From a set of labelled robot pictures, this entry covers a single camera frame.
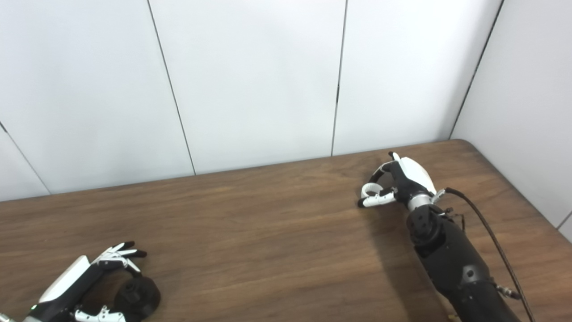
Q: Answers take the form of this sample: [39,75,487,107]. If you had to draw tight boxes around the round black part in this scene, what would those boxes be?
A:
[114,276,161,321]

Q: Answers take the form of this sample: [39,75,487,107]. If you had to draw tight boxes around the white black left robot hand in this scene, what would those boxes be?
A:
[22,241,148,322]

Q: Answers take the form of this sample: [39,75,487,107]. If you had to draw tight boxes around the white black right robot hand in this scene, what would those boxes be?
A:
[357,152,441,212]

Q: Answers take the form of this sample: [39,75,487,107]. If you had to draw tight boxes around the white ring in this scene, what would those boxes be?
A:
[361,182,383,199]

